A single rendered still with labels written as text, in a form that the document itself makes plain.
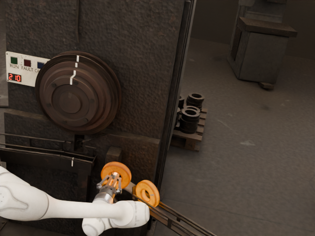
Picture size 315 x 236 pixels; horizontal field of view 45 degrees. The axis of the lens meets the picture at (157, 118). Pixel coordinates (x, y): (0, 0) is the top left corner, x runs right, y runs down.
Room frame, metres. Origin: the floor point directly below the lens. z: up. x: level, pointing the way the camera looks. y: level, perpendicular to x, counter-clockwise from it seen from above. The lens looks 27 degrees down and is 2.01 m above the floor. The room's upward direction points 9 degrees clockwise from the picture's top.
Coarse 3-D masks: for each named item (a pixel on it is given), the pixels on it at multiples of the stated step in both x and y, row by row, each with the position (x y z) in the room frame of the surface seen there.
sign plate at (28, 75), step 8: (8, 56) 2.05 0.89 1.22; (16, 56) 2.04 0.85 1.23; (24, 56) 2.04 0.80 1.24; (32, 56) 2.05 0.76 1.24; (8, 64) 2.05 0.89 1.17; (16, 64) 2.04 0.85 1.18; (32, 64) 2.04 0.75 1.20; (8, 72) 2.05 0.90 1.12; (16, 72) 2.05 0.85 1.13; (24, 72) 2.04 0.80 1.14; (32, 72) 2.04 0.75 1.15; (8, 80) 2.05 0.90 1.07; (16, 80) 2.04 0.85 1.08; (24, 80) 2.04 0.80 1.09; (32, 80) 2.04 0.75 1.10
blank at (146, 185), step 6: (144, 180) 1.69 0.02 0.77; (138, 186) 1.69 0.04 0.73; (144, 186) 1.66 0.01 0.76; (150, 186) 1.64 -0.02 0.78; (138, 192) 1.68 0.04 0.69; (144, 192) 1.69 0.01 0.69; (150, 192) 1.63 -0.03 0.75; (156, 192) 1.62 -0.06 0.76; (144, 198) 1.67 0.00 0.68; (150, 198) 1.63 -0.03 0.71; (156, 198) 1.61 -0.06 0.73; (150, 204) 1.62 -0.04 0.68; (156, 204) 1.61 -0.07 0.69
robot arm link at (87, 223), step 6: (84, 222) 1.23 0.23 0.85; (90, 222) 1.22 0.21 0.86; (96, 222) 1.22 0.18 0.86; (102, 222) 1.24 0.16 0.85; (108, 222) 1.24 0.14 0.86; (84, 228) 1.21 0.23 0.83; (90, 228) 1.21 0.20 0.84; (96, 228) 1.21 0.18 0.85; (102, 228) 1.22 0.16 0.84; (108, 228) 1.25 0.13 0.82; (90, 234) 1.21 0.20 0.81; (96, 234) 1.20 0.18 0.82
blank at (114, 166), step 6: (114, 162) 1.62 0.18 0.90; (108, 168) 1.61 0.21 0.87; (114, 168) 1.60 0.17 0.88; (120, 168) 1.60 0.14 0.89; (126, 168) 1.61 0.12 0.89; (102, 174) 1.61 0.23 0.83; (108, 174) 1.61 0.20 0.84; (120, 174) 1.60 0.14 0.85; (126, 174) 1.60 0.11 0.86; (126, 180) 1.60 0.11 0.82; (126, 186) 1.60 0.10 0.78
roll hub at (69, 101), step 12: (60, 84) 1.80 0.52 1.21; (72, 84) 1.79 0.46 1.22; (84, 84) 1.79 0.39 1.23; (48, 96) 1.80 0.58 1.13; (60, 96) 1.79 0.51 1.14; (72, 96) 1.78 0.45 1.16; (84, 96) 1.80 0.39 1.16; (96, 96) 1.80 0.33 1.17; (48, 108) 1.80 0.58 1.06; (60, 108) 1.81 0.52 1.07; (72, 108) 1.78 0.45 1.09; (84, 108) 1.80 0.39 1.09; (96, 108) 1.78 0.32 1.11; (60, 120) 1.80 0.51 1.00; (72, 120) 1.79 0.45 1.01
